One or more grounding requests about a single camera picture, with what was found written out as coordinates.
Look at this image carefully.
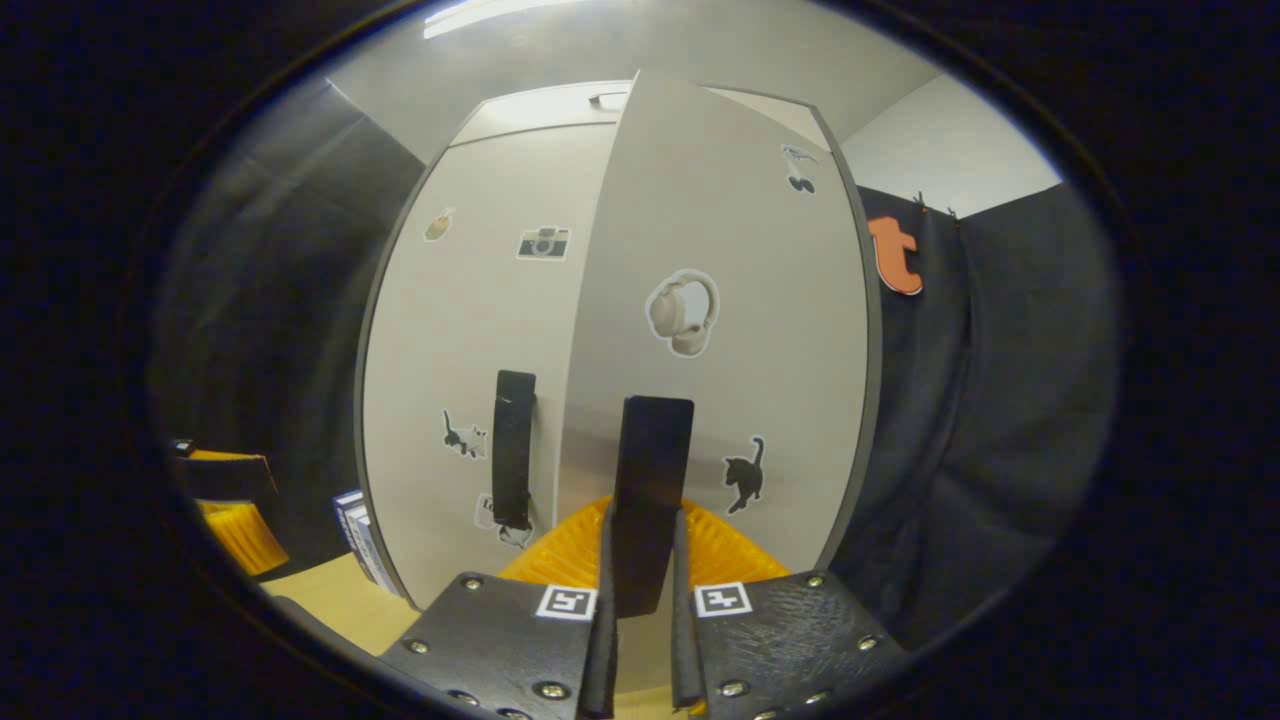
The light blue book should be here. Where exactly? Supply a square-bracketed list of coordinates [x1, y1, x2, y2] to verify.
[360, 515, 403, 598]

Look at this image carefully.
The white cabinet door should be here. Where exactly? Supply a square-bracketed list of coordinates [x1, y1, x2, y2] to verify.
[358, 120, 623, 611]
[553, 68, 883, 696]

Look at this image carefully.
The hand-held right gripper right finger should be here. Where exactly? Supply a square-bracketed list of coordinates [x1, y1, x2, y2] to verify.
[668, 497, 911, 720]

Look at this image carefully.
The white double-door shoe cabinet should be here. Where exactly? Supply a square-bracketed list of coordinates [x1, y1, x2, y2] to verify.
[352, 78, 886, 611]

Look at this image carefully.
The ceiling light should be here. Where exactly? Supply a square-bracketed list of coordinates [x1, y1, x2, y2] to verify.
[425, 0, 591, 39]

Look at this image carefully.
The black door handle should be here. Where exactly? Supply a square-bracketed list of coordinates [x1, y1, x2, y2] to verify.
[612, 395, 695, 619]
[490, 369, 538, 531]

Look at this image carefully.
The white book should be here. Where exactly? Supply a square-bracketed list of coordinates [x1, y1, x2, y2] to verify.
[345, 503, 383, 586]

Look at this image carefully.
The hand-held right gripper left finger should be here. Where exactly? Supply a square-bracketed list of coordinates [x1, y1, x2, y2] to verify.
[378, 497, 621, 720]

